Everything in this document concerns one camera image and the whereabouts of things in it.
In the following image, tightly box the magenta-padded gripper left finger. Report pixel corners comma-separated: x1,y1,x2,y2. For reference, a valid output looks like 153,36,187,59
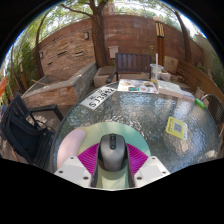
53,142,101,188

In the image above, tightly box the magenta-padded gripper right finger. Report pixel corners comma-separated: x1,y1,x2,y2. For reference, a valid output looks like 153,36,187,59
124,143,171,188

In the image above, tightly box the grey and black computer mouse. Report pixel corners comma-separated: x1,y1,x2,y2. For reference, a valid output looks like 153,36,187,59
98,133,128,173

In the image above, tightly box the round pastel green mouse pad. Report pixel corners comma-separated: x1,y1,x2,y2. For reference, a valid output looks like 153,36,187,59
56,121,152,169

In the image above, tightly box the yellow code card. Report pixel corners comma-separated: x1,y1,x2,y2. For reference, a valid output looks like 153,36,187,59
165,116,189,141

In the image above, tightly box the black folding chair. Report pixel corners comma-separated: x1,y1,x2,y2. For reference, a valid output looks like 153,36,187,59
0,93,64,168

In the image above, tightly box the white lettered plate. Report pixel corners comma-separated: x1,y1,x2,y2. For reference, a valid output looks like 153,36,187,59
79,85,118,111

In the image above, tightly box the stone raised bed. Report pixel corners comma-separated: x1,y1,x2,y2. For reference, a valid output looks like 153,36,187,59
21,61,98,108

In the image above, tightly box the white flat box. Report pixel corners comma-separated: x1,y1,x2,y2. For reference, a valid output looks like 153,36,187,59
157,80,185,99

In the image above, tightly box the green wipes packet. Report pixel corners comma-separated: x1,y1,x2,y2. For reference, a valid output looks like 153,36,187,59
194,97,207,110

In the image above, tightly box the colourful magazine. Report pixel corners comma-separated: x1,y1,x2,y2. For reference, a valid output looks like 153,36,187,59
117,78,159,95

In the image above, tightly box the clear plastic cup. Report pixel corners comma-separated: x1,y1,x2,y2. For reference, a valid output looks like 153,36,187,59
149,63,165,83

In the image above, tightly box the curved wooden bench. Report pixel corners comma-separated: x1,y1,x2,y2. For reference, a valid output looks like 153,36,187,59
176,59,224,101

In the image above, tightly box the pale stone block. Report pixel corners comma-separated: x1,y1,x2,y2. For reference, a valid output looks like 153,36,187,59
163,55,180,75

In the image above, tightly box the dark wooden slatted bench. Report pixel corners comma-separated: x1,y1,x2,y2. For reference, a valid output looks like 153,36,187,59
105,52,153,84

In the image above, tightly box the white drinking straw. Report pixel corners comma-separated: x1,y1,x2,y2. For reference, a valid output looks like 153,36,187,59
154,53,159,81

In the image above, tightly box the slim tree trunk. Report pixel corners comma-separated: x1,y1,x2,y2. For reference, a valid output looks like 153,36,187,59
172,9,193,63

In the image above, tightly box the branching tree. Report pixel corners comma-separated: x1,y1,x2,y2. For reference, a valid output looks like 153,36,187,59
61,0,116,68

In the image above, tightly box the wooden lamp post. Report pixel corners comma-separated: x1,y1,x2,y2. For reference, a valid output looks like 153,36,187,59
154,16,166,66

